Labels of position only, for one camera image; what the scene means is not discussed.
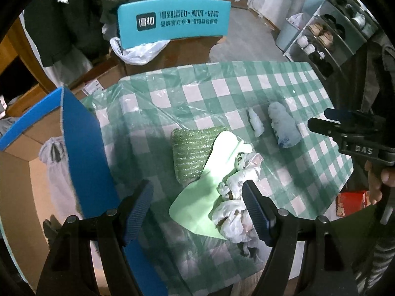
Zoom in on light green microfiber cloth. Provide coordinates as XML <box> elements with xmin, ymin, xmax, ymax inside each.
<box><xmin>169</xmin><ymin>131</ymin><xmax>254</xmax><ymax>239</ymax></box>

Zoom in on wooden louvered wardrobe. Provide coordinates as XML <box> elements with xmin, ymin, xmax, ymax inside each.
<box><xmin>1</xmin><ymin>19</ymin><xmax>56</xmax><ymax>118</ymax></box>

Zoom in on person's right hand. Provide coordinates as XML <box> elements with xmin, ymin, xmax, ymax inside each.
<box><xmin>364</xmin><ymin>161</ymin><xmax>395</xmax><ymax>204</ymax></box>

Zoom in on white plastic bag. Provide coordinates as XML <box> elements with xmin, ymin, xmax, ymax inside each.
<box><xmin>110</xmin><ymin>37</ymin><xmax>170</xmax><ymax>66</ymax></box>

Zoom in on brown cardboard box under teal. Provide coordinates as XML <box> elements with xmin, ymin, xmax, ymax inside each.
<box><xmin>124</xmin><ymin>36</ymin><xmax>226</xmax><ymax>75</ymax></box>

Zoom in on grey fleece mitten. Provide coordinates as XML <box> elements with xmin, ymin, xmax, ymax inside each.
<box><xmin>38</xmin><ymin>136</ymin><xmax>84</xmax><ymax>222</ymax></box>

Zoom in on blue-edged cardboard box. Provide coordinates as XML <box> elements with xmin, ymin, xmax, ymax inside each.
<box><xmin>1</xmin><ymin>88</ymin><xmax>168</xmax><ymax>295</ymax></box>

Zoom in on hanging black jacket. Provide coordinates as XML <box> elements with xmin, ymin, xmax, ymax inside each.
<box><xmin>24</xmin><ymin>0</ymin><xmax>109</xmax><ymax>67</ymax></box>

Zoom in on teal printed shoe box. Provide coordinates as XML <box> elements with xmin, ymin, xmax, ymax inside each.
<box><xmin>117</xmin><ymin>0</ymin><xmax>231</xmax><ymax>49</ymax></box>

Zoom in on small white sock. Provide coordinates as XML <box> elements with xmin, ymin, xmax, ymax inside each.
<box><xmin>248</xmin><ymin>108</ymin><xmax>264</xmax><ymax>138</ymax></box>

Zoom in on flat cardboard box on floor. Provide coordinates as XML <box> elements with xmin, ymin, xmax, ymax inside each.
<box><xmin>69</xmin><ymin>57</ymin><xmax>127</xmax><ymax>100</ymax></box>

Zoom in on green sparkly scrub pad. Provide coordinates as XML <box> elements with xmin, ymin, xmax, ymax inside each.
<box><xmin>171</xmin><ymin>126</ymin><xmax>228</xmax><ymax>185</ymax></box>

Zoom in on metal shoe rack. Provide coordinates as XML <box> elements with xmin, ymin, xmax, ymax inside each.
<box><xmin>284</xmin><ymin>0</ymin><xmax>380</xmax><ymax>80</ymax></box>

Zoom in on white patterned cloth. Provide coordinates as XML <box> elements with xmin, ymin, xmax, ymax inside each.
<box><xmin>211</xmin><ymin>152</ymin><xmax>263</xmax><ymax>244</ymax></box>

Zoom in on pale blue sock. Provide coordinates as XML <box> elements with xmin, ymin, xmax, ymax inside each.
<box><xmin>268</xmin><ymin>102</ymin><xmax>302</xmax><ymax>148</ymax></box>

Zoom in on green checkered tablecloth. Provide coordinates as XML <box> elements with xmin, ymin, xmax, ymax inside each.
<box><xmin>82</xmin><ymin>61</ymin><xmax>353</xmax><ymax>295</ymax></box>

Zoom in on red box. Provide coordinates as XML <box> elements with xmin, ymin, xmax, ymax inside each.
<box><xmin>336</xmin><ymin>190</ymin><xmax>370</xmax><ymax>217</ymax></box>

